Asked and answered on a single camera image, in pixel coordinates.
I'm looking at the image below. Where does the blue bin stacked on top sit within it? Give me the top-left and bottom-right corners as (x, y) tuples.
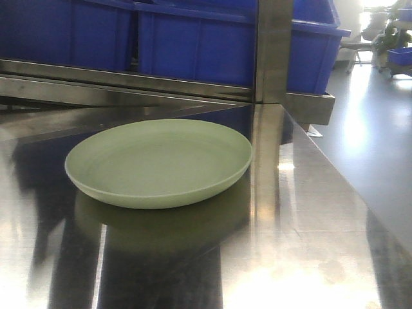
(293, 0), (341, 28)

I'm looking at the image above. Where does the distant cart with plant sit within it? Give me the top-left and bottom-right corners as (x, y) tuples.
(347, 8), (412, 78)

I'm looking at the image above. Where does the distant blue tray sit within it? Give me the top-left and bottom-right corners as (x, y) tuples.
(388, 47), (412, 66)

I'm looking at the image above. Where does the blue plastic bin, right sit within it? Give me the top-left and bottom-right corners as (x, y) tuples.
(135, 1), (350, 95)

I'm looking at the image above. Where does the blue plastic bin, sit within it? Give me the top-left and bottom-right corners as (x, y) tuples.
(135, 1), (350, 95)
(1, 1), (136, 71)

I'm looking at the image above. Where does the blue plastic bin, left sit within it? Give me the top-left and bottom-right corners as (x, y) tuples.
(1, 1), (136, 71)

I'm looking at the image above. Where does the stainless steel shelf rack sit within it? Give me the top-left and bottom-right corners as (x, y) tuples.
(0, 0), (336, 126)

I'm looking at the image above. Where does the green round plate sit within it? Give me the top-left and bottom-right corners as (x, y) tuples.
(64, 119), (252, 209)

